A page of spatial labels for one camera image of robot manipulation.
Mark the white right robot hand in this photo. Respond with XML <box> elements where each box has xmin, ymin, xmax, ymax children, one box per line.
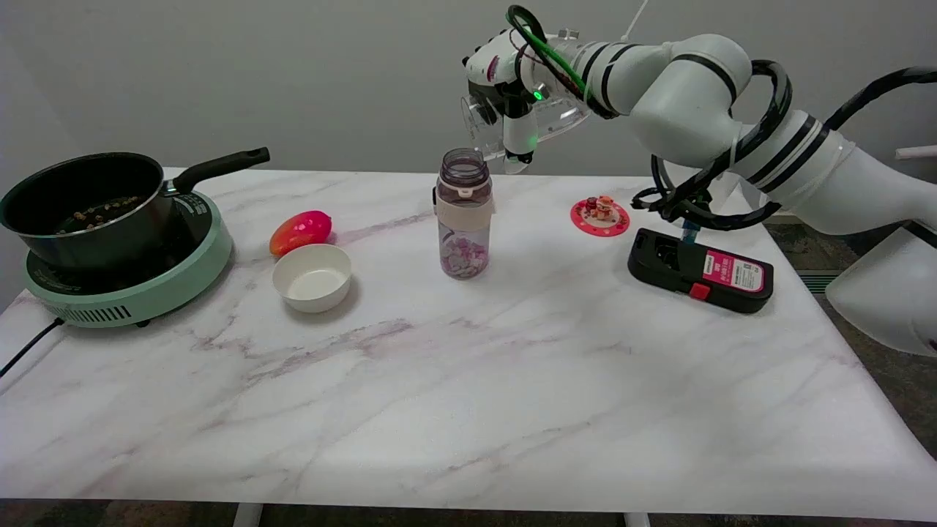
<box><xmin>463</xmin><ymin>29</ymin><xmax>588</xmax><ymax>175</ymax></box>

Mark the clear plastic measuring cup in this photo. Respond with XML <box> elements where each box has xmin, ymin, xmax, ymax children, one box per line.
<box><xmin>460</xmin><ymin>91</ymin><xmax>591</xmax><ymax>162</ymax></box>

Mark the clear bottle with candies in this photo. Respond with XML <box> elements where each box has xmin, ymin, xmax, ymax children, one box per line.
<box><xmin>433</xmin><ymin>148</ymin><xmax>496</xmax><ymax>280</ymax></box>

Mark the pink coaster with figurine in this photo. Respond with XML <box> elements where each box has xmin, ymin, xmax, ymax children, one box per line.
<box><xmin>570</xmin><ymin>195</ymin><xmax>631</xmax><ymax>238</ymax></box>

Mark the red orange toy mango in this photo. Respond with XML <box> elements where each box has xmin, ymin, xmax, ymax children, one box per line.
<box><xmin>269</xmin><ymin>210</ymin><xmax>334</xmax><ymax>258</ymax></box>

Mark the black device with red label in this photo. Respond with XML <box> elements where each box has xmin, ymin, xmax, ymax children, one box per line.
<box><xmin>627</xmin><ymin>228</ymin><xmax>774</xmax><ymax>315</ymax></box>

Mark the white round bowl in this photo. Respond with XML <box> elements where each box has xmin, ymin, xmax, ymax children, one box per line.
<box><xmin>272</xmin><ymin>244</ymin><xmax>353</xmax><ymax>314</ymax></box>

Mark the mint green induction cooker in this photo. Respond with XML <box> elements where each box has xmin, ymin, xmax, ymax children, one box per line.
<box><xmin>22</xmin><ymin>189</ymin><xmax>234</xmax><ymax>328</ymax></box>

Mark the green robot wrist cable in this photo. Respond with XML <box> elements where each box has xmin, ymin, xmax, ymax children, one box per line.
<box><xmin>507</xmin><ymin>6</ymin><xmax>591</xmax><ymax>97</ymax></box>

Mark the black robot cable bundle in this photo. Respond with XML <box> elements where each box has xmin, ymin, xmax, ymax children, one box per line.
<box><xmin>631</xmin><ymin>60</ymin><xmax>937</xmax><ymax>232</ymax></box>

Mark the black saucepan with handle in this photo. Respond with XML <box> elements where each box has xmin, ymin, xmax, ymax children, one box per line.
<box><xmin>0</xmin><ymin>147</ymin><xmax>271</xmax><ymax>271</ymax></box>

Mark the black cooker power cord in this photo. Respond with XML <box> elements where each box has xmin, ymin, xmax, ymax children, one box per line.
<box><xmin>0</xmin><ymin>317</ymin><xmax>65</xmax><ymax>378</ymax></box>

